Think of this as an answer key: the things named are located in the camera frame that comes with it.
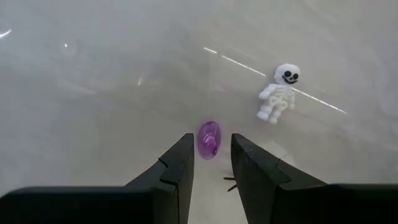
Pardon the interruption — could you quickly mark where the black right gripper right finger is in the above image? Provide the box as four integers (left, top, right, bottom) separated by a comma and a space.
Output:
231, 134, 398, 224

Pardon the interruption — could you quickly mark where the white toy skeleton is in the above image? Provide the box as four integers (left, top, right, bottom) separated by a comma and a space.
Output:
256, 63, 302, 125

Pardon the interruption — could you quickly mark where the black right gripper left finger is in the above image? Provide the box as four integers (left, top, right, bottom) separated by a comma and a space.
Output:
0, 133, 195, 224

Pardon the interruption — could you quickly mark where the purple plastic witch hat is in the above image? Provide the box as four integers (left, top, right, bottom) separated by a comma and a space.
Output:
196, 120, 222, 161

